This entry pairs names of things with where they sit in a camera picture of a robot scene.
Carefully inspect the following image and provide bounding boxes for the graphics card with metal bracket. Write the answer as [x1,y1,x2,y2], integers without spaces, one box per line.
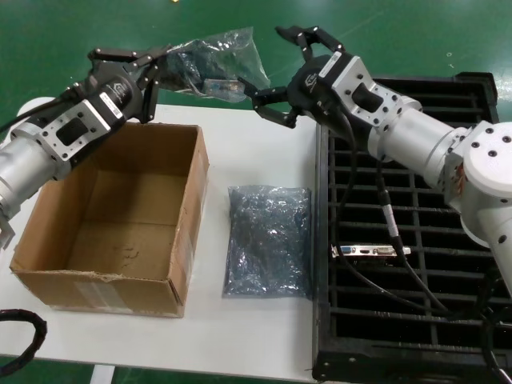
[330,243,412,267]
[202,78,246,106]

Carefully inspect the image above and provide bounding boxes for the right cable with silver connector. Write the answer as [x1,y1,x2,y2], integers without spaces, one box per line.
[374,154,512,379]

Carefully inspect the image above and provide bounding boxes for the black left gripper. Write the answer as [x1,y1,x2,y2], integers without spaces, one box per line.
[86,43,170,124]

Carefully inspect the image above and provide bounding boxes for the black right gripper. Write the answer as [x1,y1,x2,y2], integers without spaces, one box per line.
[238,25,350,130]

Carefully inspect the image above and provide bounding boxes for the wrist camera silver bracket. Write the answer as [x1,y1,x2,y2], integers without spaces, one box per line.
[319,50,424,135]
[38,90,126,163]

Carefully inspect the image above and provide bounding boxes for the black slotted plastic container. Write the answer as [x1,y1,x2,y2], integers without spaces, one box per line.
[310,71,512,384]

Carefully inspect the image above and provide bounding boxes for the thin black left camera cable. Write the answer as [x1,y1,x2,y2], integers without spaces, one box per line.
[0,82,83,134]

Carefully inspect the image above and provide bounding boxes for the open brown cardboard box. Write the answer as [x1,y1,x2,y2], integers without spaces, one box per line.
[10,122,210,319]

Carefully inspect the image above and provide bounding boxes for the right wrist camera silver bracket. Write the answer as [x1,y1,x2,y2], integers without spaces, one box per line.
[319,50,424,135]

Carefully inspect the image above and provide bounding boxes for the left wrist camera silver bracket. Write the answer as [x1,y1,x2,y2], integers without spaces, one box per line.
[38,90,126,163]

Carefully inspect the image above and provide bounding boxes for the black corrugated cable conduit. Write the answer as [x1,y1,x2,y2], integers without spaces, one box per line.
[0,306,48,378]

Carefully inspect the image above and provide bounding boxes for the white table leg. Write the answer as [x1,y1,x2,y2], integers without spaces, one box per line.
[91,366,115,384]

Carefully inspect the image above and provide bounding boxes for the translucent blue antistatic bag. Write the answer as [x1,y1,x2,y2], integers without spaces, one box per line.
[154,26,272,107]
[222,184,313,300]

